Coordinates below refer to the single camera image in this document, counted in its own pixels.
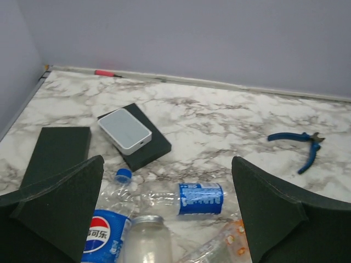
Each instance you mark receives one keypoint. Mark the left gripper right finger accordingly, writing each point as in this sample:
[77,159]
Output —
[286,223]

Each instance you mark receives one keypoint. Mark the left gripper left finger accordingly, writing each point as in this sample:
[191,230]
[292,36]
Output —
[48,221]

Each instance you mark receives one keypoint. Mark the Starbucks coffee bottle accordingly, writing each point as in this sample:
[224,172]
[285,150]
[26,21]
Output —
[148,240]

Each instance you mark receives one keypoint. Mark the clear bottle orange pattern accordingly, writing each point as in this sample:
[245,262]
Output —
[229,245]

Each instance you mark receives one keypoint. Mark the Pepsi label bottle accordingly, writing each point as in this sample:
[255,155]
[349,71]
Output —
[106,235]

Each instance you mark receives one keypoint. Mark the black foam block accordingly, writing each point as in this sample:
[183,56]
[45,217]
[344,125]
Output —
[57,149]

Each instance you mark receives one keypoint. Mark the crushed bottle blue cap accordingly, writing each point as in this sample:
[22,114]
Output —
[161,198]

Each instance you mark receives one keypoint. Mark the white grey router box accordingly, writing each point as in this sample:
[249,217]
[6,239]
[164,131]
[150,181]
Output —
[125,131]

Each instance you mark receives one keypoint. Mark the black flat box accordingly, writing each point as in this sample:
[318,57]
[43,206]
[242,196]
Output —
[156,148]

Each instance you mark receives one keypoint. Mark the red marker pen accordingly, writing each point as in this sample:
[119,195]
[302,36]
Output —
[106,74]

